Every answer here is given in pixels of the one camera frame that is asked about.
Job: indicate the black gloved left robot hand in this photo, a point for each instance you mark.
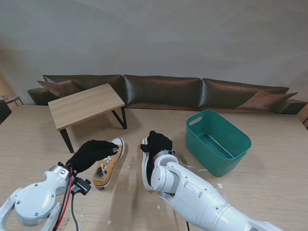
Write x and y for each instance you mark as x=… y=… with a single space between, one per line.
x=89 y=154

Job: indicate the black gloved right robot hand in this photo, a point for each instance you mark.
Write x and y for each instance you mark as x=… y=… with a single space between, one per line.
x=158 y=143

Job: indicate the yellow canvas sneaker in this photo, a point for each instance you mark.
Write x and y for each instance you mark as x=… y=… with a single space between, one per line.
x=145 y=168
x=108 y=168

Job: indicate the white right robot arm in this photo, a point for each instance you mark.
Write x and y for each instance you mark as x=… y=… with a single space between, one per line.
x=192 y=192

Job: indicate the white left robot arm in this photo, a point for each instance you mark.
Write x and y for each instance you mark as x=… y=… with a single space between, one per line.
x=33 y=197

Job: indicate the small wooden black-legged bench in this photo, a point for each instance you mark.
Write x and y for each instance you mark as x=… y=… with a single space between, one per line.
x=84 y=106

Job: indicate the dark brown leather sofa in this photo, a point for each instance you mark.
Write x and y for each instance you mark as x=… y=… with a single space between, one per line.
x=163 y=91

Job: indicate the green plastic basket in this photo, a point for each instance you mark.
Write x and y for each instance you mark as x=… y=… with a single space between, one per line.
x=216 y=149

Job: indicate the brown sofa cushion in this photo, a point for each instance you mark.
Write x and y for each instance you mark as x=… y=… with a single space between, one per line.
x=264 y=99
x=57 y=87

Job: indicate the small wooden side table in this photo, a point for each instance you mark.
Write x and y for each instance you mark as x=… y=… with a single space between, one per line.
x=14 y=99

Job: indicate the light wooden cabinet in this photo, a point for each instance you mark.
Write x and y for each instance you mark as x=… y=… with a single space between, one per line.
x=303 y=116

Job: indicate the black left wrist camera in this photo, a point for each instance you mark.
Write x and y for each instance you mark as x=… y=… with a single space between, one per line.
x=83 y=186

